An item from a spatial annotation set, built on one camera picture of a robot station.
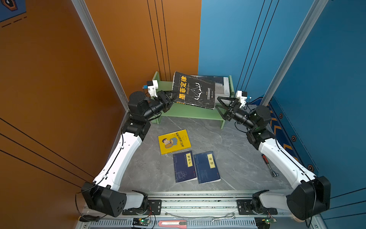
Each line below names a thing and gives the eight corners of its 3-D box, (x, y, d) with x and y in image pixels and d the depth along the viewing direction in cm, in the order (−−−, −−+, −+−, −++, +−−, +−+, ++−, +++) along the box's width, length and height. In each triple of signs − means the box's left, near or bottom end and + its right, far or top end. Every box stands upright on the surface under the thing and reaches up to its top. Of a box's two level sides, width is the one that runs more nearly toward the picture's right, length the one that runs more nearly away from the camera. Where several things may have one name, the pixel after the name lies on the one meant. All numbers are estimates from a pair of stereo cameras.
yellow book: (161, 155, 95) (160, 153, 93) (158, 137, 104) (157, 135, 102) (192, 147, 98) (192, 145, 97) (186, 130, 107) (186, 128, 106)
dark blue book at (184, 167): (175, 183, 83) (175, 182, 81) (172, 155, 94) (172, 153, 92) (197, 179, 84) (197, 178, 82) (191, 152, 96) (191, 150, 94)
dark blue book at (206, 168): (198, 184, 83) (198, 183, 81) (193, 155, 95) (193, 153, 93) (220, 181, 84) (220, 180, 82) (212, 152, 96) (213, 151, 94)
